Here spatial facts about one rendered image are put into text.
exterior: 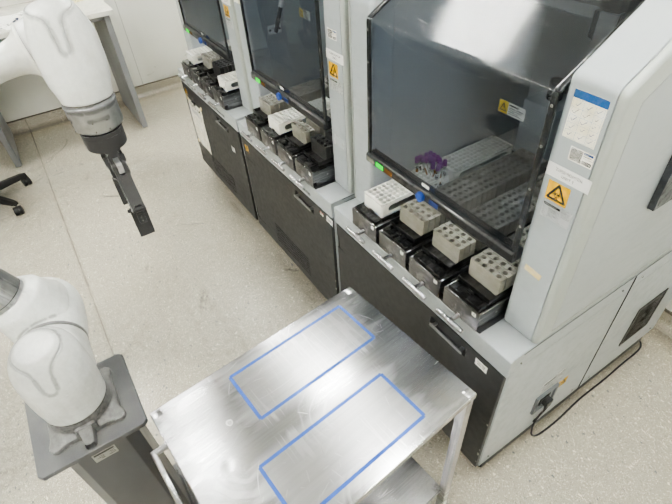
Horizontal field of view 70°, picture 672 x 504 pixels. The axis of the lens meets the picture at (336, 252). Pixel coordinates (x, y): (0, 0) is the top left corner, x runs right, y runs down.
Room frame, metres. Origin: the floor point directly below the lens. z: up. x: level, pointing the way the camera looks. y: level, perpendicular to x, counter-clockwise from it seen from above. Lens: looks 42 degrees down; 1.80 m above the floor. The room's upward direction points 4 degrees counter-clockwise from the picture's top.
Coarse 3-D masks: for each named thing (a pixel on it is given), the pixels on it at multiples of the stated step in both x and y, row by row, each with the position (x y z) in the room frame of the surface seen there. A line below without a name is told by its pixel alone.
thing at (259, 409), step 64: (320, 320) 0.81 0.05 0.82; (384, 320) 0.80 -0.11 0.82; (256, 384) 0.63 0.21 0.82; (320, 384) 0.62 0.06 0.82; (384, 384) 0.61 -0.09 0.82; (448, 384) 0.59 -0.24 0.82; (192, 448) 0.49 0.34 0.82; (256, 448) 0.48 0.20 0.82; (320, 448) 0.47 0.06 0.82; (384, 448) 0.46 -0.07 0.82; (448, 448) 0.57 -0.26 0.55
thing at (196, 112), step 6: (186, 96) 2.86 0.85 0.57; (192, 102) 2.74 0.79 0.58; (192, 108) 2.81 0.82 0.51; (198, 108) 2.69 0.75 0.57; (192, 114) 2.85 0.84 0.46; (198, 114) 2.72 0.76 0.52; (198, 120) 2.76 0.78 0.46; (198, 126) 2.79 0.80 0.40; (204, 126) 2.66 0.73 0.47; (198, 132) 2.82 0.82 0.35; (204, 132) 2.70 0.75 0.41; (198, 138) 2.86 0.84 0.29; (204, 138) 2.74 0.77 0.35; (204, 144) 2.77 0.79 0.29; (210, 150) 2.67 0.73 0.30
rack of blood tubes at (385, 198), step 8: (384, 184) 1.35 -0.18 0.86; (392, 184) 1.34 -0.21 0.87; (400, 184) 1.34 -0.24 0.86; (368, 192) 1.31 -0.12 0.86; (376, 192) 1.31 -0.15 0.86; (384, 192) 1.31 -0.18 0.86; (392, 192) 1.30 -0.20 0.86; (400, 192) 1.29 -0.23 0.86; (408, 192) 1.29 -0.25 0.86; (368, 200) 1.29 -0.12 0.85; (376, 200) 1.26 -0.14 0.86; (384, 200) 1.26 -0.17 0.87; (392, 200) 1.25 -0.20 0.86; (400, 200) 1.27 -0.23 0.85; (408, 200) 1.32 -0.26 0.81; (376, 208) 1.25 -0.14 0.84; (384, 208) 1.23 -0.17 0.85; (392, 208) 1.28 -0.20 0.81
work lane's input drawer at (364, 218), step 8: (352, 208) 1.31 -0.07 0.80; (360, 208) 1.29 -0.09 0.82; (368, 208) 1.28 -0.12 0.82; (360, 216) 1.27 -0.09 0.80; (368, 216) 1.24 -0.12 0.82; (376, 216) 1.24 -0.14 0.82; (392, 216) 1.24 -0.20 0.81; (360, 224) 1.27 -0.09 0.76; (368, 224) 1.23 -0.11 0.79; (376, 224) 1.21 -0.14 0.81; (384, 224) 1.21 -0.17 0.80; (352, 232) 1.24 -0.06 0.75; (360, 232) 1.24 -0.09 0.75; (368, 232) 1.23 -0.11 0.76; (376, 232) 1.19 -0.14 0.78; (360, 240) 1.20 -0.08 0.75
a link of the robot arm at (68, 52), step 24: (48, 0) 0.83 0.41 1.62; (24, 24) 0.80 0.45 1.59; (48, 24) 0.79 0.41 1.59; (72, 24) 0.81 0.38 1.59; (48, 48) 0.78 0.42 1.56; (72, 48) 0.79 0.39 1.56; (96, 48) 0.82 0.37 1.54; (48, 72) 0.78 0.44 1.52; (72, 72) 0.78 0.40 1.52; (96, 72) 0.80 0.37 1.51; (72, 96) 0.78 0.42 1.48; (96, 96) 0.80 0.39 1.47
